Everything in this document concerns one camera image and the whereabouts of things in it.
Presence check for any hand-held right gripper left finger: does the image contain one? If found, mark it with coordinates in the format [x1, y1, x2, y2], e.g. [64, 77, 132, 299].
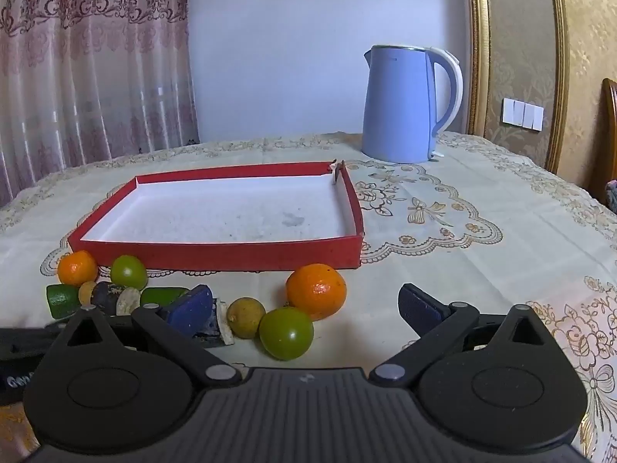
[58, 286, 242, 387]

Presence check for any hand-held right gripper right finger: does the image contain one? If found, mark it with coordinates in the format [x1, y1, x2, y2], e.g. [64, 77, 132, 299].
[369, 284, 555, 387]

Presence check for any green cucumber piece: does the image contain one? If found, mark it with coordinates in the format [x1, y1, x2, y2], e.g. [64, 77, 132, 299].
[46, 284, 84, 320]
[140, 287, 190, 308]

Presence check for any dark eggplant piece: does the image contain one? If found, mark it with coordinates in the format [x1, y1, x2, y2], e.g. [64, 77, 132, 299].
[193, 298, 236, 348]
[91, 282, 142, 316]

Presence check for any small yellow-green lemon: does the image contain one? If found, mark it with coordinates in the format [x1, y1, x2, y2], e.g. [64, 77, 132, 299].
[226, 297, 267, 339]

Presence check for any green tomato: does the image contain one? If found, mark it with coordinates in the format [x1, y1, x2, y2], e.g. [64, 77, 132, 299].
[110, 255, 148, 291]
[259, 306, 315, 362]

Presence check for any small orange tangerine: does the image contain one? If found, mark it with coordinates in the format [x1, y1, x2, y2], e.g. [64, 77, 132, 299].
[57, 250, 99, 287]

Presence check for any red shallow cardboard tray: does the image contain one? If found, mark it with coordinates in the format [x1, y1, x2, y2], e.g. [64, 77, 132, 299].
[67, 160, 363, 272]

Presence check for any large orange tangerine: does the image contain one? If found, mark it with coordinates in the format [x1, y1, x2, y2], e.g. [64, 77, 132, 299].
[286, 263, 348, 322]

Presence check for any blue electric kettle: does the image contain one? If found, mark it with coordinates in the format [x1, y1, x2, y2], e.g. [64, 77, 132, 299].
[361, 45, 464, 164]

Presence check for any brown wooden chair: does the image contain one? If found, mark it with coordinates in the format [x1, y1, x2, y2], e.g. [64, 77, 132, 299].
[590, 77, 617, 203]

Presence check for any pink patterned curtain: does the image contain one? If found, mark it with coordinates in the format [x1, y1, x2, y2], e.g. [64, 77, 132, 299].
[0, 0, 201, 208]

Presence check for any white wall switch panel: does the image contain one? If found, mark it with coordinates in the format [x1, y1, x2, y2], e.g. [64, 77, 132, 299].
[501, 97, 545, 131]

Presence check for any gold wall moulding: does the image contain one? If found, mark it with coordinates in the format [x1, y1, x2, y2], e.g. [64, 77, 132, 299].
[465, 0, 492, 138]
[547, 0, 572, 174]

